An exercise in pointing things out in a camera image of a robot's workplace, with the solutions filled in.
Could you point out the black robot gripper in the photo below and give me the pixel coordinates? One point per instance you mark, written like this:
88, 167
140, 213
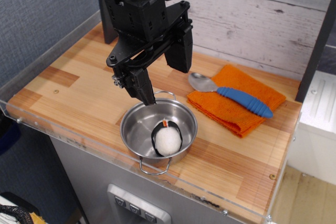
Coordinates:
148, 29

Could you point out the white plush egg black band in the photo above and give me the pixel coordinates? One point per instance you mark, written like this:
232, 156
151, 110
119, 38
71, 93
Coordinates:
166, 138

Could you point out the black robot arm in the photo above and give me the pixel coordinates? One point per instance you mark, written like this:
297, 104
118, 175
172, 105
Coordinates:
148, 29

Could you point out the stainless steel pot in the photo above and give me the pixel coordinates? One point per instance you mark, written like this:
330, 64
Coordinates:
142, 124

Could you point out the orange folded cloth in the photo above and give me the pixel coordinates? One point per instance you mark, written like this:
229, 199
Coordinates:
233, 113

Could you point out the silver cabinet button panel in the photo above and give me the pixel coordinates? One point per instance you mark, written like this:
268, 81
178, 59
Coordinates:
128, 208

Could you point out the brass screw right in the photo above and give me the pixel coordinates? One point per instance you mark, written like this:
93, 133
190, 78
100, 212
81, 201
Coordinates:
273, 176

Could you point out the white aluminium block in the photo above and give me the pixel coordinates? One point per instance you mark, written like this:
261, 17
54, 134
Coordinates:
313, 149

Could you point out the blue handled metal spoon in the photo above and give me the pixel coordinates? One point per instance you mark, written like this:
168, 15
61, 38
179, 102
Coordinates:
202, 83

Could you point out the clear acrylic guard rail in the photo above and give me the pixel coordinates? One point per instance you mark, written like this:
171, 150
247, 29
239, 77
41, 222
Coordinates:
222, 179

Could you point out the black vertical post right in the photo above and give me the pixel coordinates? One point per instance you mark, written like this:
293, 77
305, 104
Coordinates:
321, 41

